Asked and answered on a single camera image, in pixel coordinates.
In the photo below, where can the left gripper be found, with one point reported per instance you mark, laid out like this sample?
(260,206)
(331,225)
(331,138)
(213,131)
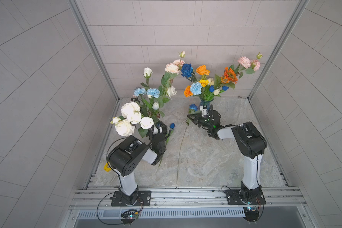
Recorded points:
(164,130)

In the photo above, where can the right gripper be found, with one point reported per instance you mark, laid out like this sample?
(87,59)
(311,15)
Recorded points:
(198,120)

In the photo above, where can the small blue tulip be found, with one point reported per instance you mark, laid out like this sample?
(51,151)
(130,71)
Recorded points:
(170,131)

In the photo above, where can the white rose bouquet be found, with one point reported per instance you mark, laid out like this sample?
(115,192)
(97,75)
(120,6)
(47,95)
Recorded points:
(125,124)

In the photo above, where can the dark blue rose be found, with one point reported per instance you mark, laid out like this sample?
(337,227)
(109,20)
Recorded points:
(192,109)

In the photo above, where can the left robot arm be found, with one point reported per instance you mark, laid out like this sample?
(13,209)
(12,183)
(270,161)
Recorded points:
(124,158)

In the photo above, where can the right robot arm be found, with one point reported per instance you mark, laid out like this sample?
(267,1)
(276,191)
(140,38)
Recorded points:
(251,144)

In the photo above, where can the blue purple glass vase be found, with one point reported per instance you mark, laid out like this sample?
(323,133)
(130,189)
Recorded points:
(205,104)

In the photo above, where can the white tulip right vase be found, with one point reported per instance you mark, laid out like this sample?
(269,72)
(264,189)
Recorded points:
(216,92)

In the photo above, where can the light blue carnation right vase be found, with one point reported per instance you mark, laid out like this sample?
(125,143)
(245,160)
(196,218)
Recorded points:
(195,88)

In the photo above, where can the white rose left vase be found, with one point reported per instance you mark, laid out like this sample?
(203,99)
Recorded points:
(171,91)

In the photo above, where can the dark blue rose right vase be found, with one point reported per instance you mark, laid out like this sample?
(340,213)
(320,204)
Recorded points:
(188,73)

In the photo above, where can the orange carnation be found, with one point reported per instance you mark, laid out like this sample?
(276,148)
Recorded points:
(188,92)

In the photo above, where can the yellow sunflower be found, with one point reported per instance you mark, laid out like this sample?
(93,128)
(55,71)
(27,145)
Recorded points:
(204,82)

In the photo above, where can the orange gerbera flower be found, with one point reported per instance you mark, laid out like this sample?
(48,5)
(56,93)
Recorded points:
(229,76)

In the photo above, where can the orange rose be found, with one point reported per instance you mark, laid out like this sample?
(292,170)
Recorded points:
(202,70)

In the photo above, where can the yellow tag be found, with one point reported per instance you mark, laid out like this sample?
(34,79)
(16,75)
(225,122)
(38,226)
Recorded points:
(107,167)

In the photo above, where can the white rose bud stem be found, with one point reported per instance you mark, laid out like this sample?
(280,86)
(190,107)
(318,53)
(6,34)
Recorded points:
(147,73)

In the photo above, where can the pink rose spray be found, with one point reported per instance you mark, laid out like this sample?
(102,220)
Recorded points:
(173,69)

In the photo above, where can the pink roses stem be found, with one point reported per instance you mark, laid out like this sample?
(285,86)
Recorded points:
(250,66)

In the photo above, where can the left circuit board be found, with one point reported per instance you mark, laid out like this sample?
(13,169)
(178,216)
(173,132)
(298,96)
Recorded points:
(129,216)

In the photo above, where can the circuit board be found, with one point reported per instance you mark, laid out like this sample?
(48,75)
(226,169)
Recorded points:
(251,214)
(129,216)

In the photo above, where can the right circuit board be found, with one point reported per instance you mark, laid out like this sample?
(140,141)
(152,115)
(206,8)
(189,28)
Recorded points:
(251,214)

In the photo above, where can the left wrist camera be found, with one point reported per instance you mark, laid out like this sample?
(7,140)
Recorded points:
(157,129)

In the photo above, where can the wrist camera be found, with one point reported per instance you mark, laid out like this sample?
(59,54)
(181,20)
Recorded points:
(204,110)
(157,129)

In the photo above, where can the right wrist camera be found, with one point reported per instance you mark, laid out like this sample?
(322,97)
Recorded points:
(204,110)

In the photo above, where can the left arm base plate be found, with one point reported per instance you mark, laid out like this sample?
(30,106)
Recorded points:
(138,198)

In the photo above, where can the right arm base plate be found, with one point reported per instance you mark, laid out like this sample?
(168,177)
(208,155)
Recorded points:
(245,197)

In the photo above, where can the aluminium rail frame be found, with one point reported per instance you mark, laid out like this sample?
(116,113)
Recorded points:
(184,202)

